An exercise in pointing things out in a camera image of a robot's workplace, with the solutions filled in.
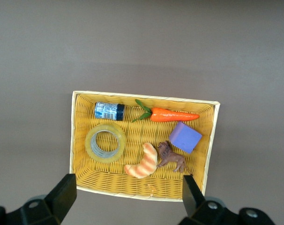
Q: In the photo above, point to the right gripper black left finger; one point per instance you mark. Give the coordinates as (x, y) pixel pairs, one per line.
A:
(60, 194)

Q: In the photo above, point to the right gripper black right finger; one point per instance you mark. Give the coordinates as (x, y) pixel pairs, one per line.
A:
(193, 199)

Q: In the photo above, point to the clear yellowish packing tape roll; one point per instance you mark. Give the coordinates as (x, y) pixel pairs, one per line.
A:
(89, 141)

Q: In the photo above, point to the brown toy lion figure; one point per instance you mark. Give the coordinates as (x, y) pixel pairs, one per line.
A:
(172, 158)

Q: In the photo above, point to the striped toy croissant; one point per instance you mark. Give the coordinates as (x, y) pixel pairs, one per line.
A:
(146, 164)

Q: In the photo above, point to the purple foam cube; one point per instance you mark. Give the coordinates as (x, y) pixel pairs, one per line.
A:
(185, 138)

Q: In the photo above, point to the yellow woven rectangular basket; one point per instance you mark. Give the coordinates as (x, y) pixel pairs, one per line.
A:
(137, 133)

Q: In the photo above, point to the orange toy carrot green leaves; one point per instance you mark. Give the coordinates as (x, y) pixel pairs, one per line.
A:
(165, 114)

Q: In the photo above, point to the blue-labelled jar with dark lid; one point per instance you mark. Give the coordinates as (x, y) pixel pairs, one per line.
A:
(108, 110)

